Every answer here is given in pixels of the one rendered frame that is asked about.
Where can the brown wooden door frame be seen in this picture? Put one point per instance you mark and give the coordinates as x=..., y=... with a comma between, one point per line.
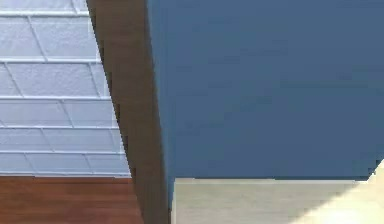
x=133, y=100

